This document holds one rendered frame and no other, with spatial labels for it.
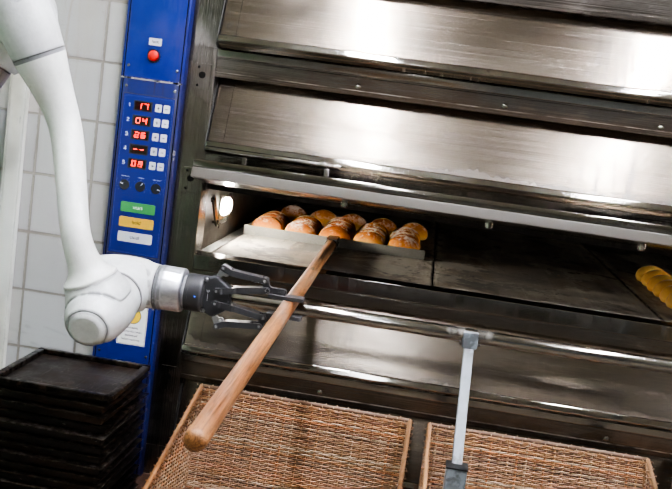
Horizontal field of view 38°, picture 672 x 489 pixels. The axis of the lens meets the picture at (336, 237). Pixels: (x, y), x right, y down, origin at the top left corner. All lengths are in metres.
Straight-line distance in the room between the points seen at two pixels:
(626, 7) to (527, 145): 0.40
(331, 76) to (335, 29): 0.11
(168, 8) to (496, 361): 1.19
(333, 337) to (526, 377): 0.49
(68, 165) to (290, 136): 0.73
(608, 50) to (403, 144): 0.53
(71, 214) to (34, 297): 0.85
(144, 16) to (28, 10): 0.65
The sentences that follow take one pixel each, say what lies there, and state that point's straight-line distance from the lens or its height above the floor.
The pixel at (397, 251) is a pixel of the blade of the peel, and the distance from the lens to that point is 2.92.
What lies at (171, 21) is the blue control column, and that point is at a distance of 2.48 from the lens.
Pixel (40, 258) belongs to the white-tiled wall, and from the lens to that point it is 2.65.
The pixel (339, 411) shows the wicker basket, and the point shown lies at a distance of 2.50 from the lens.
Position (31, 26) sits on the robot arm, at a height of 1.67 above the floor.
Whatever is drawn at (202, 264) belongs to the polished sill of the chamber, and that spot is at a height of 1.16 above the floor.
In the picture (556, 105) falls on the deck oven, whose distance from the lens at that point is 2.43.
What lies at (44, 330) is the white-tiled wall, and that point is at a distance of 2.68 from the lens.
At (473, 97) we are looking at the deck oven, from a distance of 2.42.
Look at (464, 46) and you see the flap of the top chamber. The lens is 2.41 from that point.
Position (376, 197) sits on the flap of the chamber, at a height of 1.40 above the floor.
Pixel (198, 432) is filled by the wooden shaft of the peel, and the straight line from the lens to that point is 1.18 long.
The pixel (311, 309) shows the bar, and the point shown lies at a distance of 2.10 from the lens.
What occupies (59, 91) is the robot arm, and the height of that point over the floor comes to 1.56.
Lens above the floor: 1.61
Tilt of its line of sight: 8 degrees down
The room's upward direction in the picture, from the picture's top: 8 degrees clockwise
